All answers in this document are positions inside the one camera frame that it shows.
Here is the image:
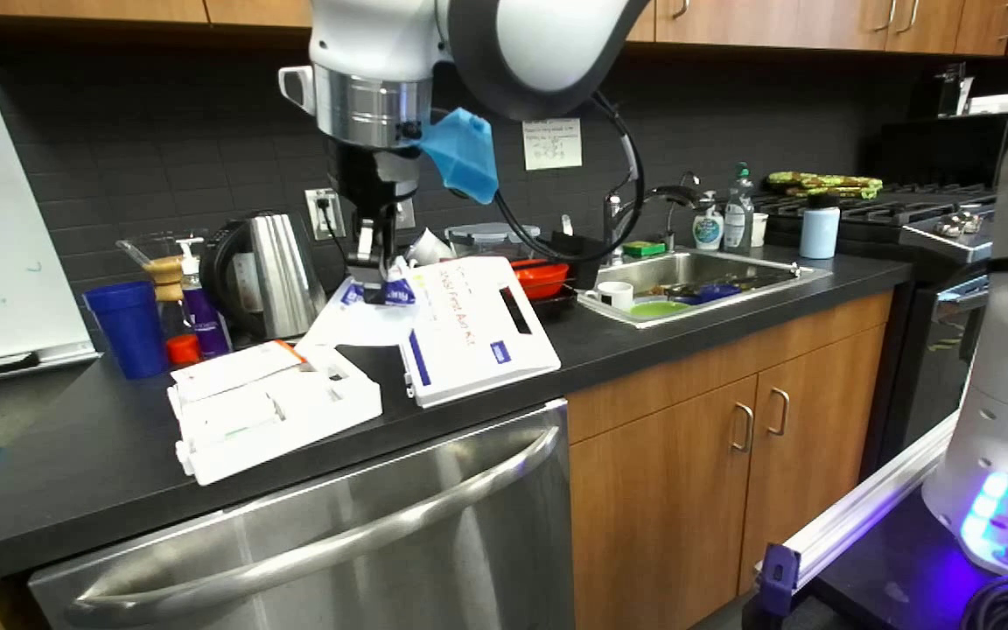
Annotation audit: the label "chrome faucet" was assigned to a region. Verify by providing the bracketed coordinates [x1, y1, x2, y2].
[601, 176, 703, 250]

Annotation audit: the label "white first aid box base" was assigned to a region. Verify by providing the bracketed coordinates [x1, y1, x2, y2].
[169, 342, 382, 485]

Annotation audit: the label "stainless dishwasher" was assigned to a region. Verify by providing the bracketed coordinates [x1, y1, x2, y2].
[28, 401, 575, 630]

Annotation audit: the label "clear soap pump bottle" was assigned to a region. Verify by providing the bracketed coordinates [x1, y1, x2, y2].
[693, 189, 724, 253]

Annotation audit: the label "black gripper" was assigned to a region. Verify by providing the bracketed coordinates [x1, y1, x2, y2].
[336, 145, 421, 300]

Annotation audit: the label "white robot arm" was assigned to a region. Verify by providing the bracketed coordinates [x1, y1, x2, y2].
[276, 0, 647, 305]

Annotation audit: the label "green plastic bowl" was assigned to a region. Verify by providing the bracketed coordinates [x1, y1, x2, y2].
[628, 300, 685, 317]

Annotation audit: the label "stainless steel sink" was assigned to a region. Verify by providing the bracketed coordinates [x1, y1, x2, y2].
[579, 250, 827, 329]

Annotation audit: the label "black gas stove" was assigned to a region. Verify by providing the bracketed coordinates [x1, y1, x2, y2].
[760, 167, 1008, 469]

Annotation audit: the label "wall outlet plate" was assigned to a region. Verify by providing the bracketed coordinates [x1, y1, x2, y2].
[305, 184, 347, 240]

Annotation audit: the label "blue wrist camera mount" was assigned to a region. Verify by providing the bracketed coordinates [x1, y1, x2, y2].
[416, 109, 501, 208]

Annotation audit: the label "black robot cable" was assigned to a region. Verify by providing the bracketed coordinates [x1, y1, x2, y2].
[489, 86, 651, 265]

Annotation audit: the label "wooden lower cabinet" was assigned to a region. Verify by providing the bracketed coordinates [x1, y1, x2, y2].
[566, 293, 892, 630]

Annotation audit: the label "blue plastic cup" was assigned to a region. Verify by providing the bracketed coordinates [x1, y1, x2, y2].
[85, 279, 169, 377]

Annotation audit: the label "white mug in sink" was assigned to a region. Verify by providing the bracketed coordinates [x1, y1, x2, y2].
[599, 279, 638, 313]

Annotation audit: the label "white note on backsplash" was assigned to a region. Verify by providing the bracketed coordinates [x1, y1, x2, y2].
[523, 119, 582, 173]

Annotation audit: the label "white dressing packet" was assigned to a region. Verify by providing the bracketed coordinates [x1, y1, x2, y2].
[300, 279, 416, 348]

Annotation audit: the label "green cap dish soap bottle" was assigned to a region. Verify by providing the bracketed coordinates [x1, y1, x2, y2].
[724, 160, 756, 253]

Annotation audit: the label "stainless electric kettle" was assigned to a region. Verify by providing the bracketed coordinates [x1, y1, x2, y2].
[201, 214, 326, 342]

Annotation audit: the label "white first aid box lid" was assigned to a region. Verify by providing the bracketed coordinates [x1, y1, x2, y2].
[399, 257, 559, 408]

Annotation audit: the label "green sponge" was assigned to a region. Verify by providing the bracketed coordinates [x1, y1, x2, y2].
[622, 240, 668, 260]

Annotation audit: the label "paper towel roll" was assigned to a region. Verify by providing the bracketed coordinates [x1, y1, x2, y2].
[798, 196, 841, 263]

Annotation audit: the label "wooden upper cabinets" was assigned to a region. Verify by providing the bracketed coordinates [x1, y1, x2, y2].
[0, 0, 1008, 56]

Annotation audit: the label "purple soap bottle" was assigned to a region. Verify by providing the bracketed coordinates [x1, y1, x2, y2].
[178, 233, 231, 356]

